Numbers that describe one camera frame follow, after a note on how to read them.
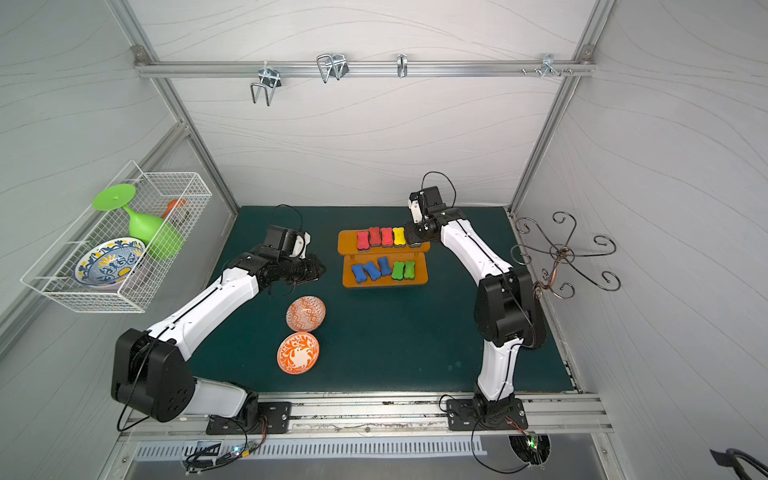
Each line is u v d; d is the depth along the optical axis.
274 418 0.74
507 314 0.50
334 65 0.76
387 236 0.91
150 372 0.41
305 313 0.91
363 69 0.80
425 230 0.68
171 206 0.77
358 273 0.99
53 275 0.55
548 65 0.76
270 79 0.78
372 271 0.99
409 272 0.99
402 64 0.72
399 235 0.93
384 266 1.01
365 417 0.75
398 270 0.99
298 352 0.84
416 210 0.85
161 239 0.63
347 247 0.91
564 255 0.68
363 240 0.91
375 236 0.91
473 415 0.73
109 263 0.62
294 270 0.71
